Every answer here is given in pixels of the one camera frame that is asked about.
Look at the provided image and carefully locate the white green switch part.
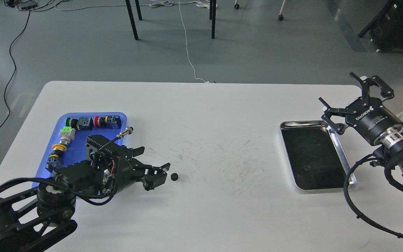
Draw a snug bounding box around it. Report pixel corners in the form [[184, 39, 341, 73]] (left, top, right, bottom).
[[59, 126, 76, 145]]

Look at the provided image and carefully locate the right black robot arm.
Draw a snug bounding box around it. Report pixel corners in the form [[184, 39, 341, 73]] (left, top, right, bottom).
[[319, 72, 403, 239]]

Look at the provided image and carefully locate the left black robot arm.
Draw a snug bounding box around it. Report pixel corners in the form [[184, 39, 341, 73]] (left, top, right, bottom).
[[0, 134, 170, 252]]

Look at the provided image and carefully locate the yellow ring selector switch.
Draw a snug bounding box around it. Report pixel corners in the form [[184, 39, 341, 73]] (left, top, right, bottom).
[[45, 143, 68, 173]]

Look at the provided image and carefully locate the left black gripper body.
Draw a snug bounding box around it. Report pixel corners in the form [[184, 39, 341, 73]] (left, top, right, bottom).
[[104, 158, 147, 195]]

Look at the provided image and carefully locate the black table leg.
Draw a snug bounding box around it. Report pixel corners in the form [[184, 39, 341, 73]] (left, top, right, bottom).
[[209, 0, 217, 39], [125, 0, 142, 41]]

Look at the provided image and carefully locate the red emergency stop button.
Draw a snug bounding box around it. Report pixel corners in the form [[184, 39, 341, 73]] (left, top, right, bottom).
[[94, 115, 122, 129]]

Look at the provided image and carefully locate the white floor cable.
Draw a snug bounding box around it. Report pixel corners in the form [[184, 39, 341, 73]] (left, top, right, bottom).
[[149, 0, 219, 84]]

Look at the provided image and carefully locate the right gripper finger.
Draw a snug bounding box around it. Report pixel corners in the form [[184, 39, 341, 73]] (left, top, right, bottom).
[[319, 97, 354, 135], [349, 72, 395, 105]]

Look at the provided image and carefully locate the black table leg left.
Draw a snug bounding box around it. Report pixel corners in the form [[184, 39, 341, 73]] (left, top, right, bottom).
[[125, 0, 142, 41]]

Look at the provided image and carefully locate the blue plastic tray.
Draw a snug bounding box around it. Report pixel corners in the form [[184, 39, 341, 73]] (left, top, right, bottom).
[[35, 112, 128, 178]]

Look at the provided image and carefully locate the black floor cable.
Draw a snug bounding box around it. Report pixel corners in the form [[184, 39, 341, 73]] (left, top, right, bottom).
[[0, 10, 31, 161]]

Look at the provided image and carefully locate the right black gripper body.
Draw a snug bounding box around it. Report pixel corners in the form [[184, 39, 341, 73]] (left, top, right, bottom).
[[345, 97, 403, 146]]

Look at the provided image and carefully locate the shiny metal tray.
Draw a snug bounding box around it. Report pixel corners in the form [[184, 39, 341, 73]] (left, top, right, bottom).
[[280, 121, 351, 193]]

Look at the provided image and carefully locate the small black gear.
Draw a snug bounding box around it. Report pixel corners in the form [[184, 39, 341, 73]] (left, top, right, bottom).
[[170, 173, 179, 181]]

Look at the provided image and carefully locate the green push button switch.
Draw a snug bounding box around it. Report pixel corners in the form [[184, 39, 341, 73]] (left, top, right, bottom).
[[65, 117, 94, 131]]

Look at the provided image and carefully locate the black cabinet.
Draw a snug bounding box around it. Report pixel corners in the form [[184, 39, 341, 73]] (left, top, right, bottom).
[[357, 0, 403, 53]]

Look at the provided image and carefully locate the black table leg right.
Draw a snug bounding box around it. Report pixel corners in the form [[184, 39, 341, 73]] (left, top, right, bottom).
[[209, 0, 217, 39]]

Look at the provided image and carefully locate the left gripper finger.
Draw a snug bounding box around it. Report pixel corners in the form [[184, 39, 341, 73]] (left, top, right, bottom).
[[117, 146, 145, 160], [136, 163, 171, 191]]

